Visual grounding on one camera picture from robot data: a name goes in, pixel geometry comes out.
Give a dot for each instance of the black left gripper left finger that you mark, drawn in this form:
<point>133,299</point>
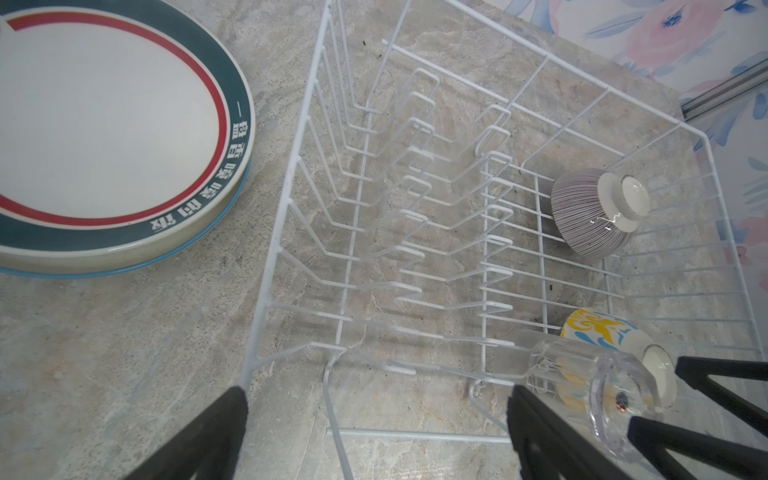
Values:
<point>206,448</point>

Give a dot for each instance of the watermelon pattern plate blue rim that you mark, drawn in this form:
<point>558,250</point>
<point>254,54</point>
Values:
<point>180,246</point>

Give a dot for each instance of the white wire dish rack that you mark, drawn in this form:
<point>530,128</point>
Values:
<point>414,235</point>

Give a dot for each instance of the white plate dark underside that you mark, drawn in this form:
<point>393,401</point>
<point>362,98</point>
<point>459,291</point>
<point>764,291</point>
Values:
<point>124,127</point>

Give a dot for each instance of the purple striped bowl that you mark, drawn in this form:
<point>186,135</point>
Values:
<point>597,212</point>

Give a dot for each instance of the clear faceted glass front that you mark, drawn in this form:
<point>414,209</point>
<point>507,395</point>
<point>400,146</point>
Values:
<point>596,390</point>

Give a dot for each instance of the blue yellow patterned bowl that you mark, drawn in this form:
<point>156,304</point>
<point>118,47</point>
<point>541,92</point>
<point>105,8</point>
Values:
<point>608,331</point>

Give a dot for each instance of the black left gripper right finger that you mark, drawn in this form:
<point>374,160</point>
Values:
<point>547,446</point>

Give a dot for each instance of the right aluminium corner post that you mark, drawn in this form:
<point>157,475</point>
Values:
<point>740,85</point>

